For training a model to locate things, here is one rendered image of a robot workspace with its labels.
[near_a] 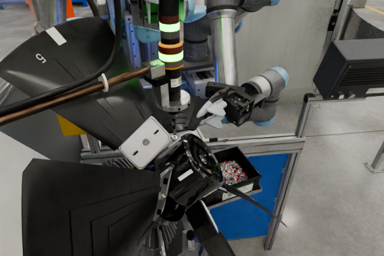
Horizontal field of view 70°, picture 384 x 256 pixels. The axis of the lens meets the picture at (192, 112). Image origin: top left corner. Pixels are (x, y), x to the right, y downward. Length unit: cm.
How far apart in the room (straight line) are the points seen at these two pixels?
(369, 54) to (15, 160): 104
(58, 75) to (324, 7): 243
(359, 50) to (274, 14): 152
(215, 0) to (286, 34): 179
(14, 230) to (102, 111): 24
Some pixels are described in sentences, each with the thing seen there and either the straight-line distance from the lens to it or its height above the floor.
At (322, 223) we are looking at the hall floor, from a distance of 209.
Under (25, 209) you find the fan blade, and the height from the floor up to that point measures 141.
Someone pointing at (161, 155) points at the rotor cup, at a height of 123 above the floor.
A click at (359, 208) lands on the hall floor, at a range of 227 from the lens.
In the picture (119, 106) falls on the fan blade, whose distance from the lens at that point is 52.
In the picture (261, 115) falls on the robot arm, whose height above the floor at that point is 108.
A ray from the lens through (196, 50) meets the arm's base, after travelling 133.
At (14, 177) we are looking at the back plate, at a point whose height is 121.
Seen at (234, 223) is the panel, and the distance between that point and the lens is 159.
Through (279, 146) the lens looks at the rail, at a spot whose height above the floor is 83.
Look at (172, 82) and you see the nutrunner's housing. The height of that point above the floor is 135.
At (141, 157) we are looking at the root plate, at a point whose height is 123.
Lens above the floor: 160
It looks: 35 degrees down
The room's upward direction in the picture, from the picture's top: straight up
